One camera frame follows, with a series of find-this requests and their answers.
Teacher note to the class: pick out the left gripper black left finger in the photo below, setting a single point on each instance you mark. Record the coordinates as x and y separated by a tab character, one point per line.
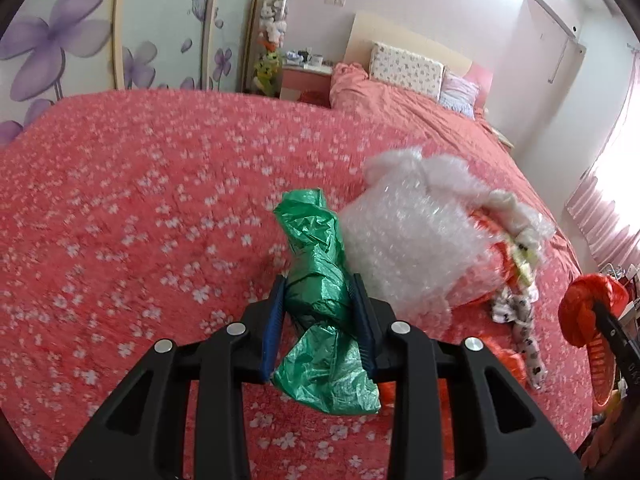
140	429

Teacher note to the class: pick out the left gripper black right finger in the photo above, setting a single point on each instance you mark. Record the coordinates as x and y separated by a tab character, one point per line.
498	430

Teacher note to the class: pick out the dark green plastic bag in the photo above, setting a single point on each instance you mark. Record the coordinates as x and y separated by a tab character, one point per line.
323	370

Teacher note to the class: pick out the white bubble wrap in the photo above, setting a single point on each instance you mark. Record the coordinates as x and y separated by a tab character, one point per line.
410	236

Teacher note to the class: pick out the orange plastic laundry basket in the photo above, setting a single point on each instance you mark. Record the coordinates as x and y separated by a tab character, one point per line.
602	369

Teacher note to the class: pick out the orange plastic bag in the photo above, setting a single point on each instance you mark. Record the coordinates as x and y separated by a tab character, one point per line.
495	288

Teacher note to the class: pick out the white spotted cloth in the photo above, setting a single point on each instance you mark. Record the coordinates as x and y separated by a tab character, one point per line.
514	306

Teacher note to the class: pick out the light green plastic bag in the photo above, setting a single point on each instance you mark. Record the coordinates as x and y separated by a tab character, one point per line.
525	263

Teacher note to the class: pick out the pink window curtain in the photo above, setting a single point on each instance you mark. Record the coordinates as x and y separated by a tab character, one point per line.
605	205

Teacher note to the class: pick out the red floral table cover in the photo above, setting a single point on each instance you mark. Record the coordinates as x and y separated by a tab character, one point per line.
129	216

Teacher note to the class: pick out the right nightstand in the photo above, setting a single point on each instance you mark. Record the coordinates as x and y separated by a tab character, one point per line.
502	138

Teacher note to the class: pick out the salmon bed duvet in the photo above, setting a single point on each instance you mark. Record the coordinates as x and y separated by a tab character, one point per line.
353	91

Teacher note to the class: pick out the pink striped pillow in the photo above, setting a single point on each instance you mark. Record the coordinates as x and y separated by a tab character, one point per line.
458	94

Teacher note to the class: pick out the floral white pillow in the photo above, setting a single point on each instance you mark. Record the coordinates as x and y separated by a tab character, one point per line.
406	70

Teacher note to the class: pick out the pink left nightstand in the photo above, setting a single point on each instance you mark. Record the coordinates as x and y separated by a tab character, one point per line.
306	84

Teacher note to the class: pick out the floral sliding wardrobe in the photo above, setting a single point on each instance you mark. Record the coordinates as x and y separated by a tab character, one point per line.
52	49

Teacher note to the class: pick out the beige wooden headboard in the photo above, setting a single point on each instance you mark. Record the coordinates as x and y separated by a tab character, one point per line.
368	28

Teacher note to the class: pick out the hanging plush toys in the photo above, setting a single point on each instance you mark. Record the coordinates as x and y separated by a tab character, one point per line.
271	31

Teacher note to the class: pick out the wall air conditioner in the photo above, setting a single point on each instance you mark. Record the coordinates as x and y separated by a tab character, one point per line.
555	21

